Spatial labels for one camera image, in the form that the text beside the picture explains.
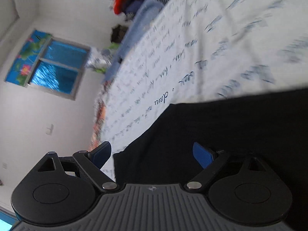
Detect black pants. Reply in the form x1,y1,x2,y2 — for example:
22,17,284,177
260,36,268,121
113,89,307,230

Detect floral patterned quilt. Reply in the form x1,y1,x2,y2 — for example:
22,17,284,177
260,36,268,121
88,96,108,151

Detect blue window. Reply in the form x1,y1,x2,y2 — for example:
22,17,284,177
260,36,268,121
26,37,90,100

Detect floral pillow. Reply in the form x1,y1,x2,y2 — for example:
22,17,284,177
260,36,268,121
85,48,114,74

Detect white script-print bed sheet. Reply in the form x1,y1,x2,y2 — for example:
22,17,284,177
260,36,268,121
100,0,308,182

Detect lotus flower curtain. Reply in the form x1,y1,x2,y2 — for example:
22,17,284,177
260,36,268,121
5,30,52,87

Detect light blue blanket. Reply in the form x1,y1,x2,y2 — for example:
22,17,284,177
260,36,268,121
102,0,168,84

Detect white wall switch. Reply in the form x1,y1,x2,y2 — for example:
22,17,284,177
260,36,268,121
45,124,54,135

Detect black bag by wall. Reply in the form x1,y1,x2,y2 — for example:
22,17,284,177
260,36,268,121
110,24,128,44

